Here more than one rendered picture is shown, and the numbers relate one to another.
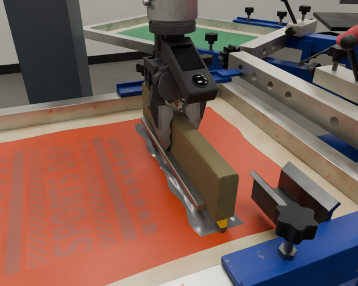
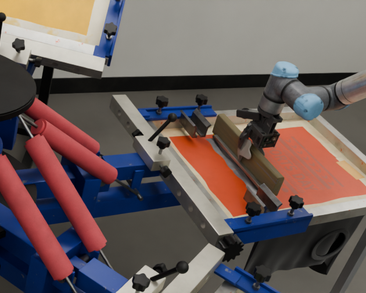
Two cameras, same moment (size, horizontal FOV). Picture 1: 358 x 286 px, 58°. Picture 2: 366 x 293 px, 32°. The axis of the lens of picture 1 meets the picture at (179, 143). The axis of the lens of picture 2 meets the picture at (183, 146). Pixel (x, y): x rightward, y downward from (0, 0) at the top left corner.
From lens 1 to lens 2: 2.40 m
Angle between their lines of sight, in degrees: 115
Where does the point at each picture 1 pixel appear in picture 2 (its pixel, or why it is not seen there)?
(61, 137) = (317, 196)
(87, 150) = (293, 184)
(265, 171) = (194, 158)
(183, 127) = not seen: hidden behind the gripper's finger
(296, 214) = (202, 97)
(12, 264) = (280, 140)
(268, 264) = (203, 110)
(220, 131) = (221, 188)
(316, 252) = (188, 110)
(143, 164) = not seen: hidden behind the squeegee
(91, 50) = not seen: outside the picture
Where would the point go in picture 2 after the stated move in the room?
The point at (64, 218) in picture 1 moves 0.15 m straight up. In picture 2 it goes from (276, 151) to (291, 115)
